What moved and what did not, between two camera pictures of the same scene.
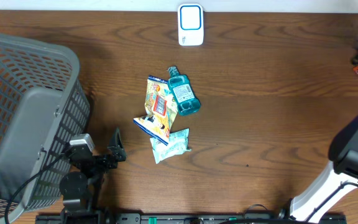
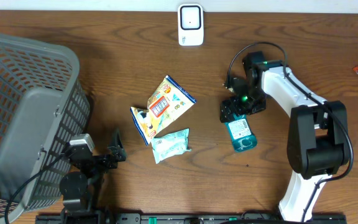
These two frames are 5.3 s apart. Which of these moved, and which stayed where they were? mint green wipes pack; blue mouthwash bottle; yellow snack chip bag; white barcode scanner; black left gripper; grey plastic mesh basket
Moved: yellow snack chip bag; blue mouthwash bottle
Stayed: mint green wipes pack; grey plastic mesh basket; white barcode scanner; black left gripper
